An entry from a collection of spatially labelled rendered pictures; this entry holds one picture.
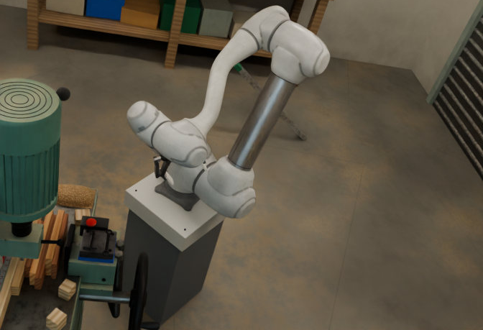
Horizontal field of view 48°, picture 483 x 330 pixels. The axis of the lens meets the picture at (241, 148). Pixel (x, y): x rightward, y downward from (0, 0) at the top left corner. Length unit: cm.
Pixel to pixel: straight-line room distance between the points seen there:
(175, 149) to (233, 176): 43
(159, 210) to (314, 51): 88
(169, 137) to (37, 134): 51
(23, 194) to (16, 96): 23
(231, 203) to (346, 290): 129
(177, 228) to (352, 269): 138
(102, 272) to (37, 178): 45
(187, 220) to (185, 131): 63
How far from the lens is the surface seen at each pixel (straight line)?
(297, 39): 185
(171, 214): 219
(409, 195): 395
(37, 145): 126
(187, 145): 160
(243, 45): 189
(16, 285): 164
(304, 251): 319
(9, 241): 157
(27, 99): 129
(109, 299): 175
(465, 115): 476
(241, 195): 200
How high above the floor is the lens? 226
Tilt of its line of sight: 37 degrees down
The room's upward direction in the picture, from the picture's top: 17 degrees clockwise
